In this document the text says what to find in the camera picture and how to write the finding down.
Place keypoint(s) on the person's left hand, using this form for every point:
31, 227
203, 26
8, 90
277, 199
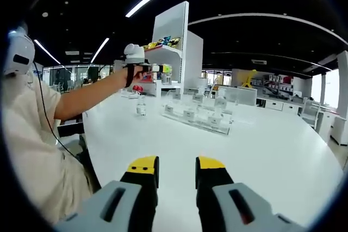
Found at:
138, 75

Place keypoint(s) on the pile of colourful snack packets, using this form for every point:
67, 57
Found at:
166, 41

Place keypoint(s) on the grey mesh office chair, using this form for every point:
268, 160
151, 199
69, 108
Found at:
239, 95

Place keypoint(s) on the operator in beige shirt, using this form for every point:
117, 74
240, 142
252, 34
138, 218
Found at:
32, 147

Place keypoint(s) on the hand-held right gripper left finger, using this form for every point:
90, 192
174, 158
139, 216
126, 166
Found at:
133, 196

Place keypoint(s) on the black white office chair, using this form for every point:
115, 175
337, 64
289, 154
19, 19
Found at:
70, 128

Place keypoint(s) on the yellow metal frame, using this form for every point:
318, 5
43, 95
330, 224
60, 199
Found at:
251, 74

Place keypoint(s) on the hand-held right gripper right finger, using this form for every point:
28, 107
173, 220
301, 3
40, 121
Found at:
218, 199

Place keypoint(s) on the small clear glass cup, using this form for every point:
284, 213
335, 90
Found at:
228, 118

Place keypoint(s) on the white desk with drawers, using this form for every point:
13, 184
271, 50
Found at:
282, 105

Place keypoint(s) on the white worn device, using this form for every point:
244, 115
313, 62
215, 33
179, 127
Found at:
19, 52

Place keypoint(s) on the background storage rack with boxes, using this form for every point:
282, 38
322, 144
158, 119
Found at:
277, 81

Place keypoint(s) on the ceiling air vent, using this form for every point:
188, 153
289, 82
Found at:
258, 61

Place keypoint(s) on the clear acrylic reagent rack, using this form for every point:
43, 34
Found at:
195, 123

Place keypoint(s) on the straight ceiling light strip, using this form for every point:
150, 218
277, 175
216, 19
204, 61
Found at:
47, 51
100, 50

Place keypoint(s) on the white display shelf red trim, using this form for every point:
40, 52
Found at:
171, 25

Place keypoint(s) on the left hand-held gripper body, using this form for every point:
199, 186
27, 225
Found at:
134, 54

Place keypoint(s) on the red round object pair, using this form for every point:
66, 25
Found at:
138, 88

